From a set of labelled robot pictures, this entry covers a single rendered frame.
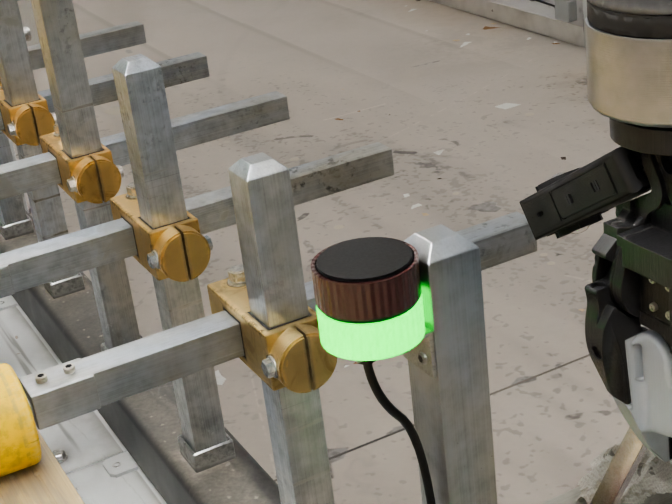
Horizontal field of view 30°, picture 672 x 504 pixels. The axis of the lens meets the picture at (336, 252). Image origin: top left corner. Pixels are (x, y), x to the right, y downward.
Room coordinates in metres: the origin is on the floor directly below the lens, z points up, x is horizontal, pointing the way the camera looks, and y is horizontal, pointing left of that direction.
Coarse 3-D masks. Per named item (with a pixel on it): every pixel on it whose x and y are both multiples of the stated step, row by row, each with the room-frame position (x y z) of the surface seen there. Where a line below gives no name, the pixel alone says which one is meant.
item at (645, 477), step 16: (608, 448) 0.79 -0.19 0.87; (592, 464) 0.78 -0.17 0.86; (608, 464) 0.75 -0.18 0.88; (640, 464) 0.75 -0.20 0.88; (656, 464) 0.75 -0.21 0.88; (592, 480) 0.75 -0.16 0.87; (640, 480) 0.74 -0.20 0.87; (656, 480) 0.74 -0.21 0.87; (592, 496) 0.73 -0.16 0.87; (624, 496) 0.72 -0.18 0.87; (640, 496) 0.73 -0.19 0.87
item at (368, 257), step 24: (360, 240) 0.65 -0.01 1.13; (384, 240) 0.65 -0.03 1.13; (336, 264) 0.62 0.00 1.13; (360, 264) 0.62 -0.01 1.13; (384, 264) 0.62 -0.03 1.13; (408, 264) 0.61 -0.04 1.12; (432, 336) 0.62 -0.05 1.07; (432, 360) 0.62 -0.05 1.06; (384, 408) 0.63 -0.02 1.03; (408, 432) 0.63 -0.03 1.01
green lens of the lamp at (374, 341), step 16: (416, 304) 0.61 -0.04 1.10; (320, 320) 0.62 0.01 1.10; (400, 320) 0.60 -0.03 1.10; (416, 320) 0.61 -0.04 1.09; (320, 336) 0.62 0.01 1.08; (336, 336) 0.61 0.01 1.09; (352, 336) 0.60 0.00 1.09; (368, 336) 0.60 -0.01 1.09; (384, 336) 0.60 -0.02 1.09; (400, 336) 0.60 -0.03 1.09; (416, 336) 0.61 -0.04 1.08; (336, 352) 0.61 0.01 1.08; (352, 352) 0.60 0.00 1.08; (368, 352) 0.60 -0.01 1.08; (384, 352) 0.60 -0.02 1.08; (400, 352) 0.60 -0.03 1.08
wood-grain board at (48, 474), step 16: (48, 448) 0.83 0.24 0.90; (48, 464) 0.81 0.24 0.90; (0, 480) 0.80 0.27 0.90; (16, 480) 0.79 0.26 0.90; (32, 480) 0.79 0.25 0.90; (48, 480) 0.79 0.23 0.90; (64, 480) 0.78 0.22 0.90; (0, 496) 0.77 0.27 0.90; (16, 496) 0.77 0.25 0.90; (32, 496) 0.77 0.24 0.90; (48, 496) 0.77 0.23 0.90; (64, 496) 0.76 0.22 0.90
